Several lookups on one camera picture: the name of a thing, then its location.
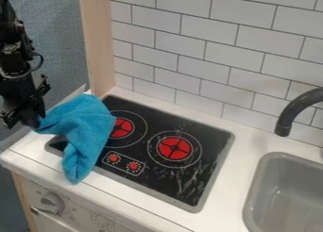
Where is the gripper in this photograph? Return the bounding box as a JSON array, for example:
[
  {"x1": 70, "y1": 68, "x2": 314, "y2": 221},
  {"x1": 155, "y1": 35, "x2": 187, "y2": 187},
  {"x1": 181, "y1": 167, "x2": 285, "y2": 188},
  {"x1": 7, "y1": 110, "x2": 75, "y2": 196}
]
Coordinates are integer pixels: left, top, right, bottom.
[{"x1": 0, "y1": 69, "x2": 54, "y2": 130}]

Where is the blue cloth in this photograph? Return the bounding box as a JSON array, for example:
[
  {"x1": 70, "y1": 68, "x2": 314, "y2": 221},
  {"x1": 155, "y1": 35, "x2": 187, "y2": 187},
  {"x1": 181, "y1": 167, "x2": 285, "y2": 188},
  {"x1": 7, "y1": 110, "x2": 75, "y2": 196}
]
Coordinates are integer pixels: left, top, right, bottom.
[{"x1": 34, "y1": 93, "x2": 118, "y2": 186}]

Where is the toy stove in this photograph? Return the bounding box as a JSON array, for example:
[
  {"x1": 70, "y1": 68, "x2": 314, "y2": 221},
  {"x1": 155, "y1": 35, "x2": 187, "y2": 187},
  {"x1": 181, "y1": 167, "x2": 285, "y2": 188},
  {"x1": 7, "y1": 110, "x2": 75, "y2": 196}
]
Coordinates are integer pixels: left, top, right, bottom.
[{"x1": 43, "y1": 94, "x2": 236, "y2": 214}]

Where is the tap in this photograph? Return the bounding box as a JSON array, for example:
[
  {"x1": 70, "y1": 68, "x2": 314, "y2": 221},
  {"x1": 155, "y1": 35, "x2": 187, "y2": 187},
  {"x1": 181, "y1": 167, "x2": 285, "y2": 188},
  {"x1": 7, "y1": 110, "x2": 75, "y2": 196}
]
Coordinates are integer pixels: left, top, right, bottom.
[{"x1": 273, "y1": 87, "x2": 323, "y2": 138}]

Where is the toy sink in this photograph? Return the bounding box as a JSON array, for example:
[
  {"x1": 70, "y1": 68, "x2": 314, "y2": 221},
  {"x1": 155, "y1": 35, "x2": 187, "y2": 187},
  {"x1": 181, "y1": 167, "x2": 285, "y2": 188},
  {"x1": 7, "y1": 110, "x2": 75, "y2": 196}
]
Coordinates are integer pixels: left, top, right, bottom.
[{"x1": 242, "y1": 151, "x2": 323, "y2": 232}]

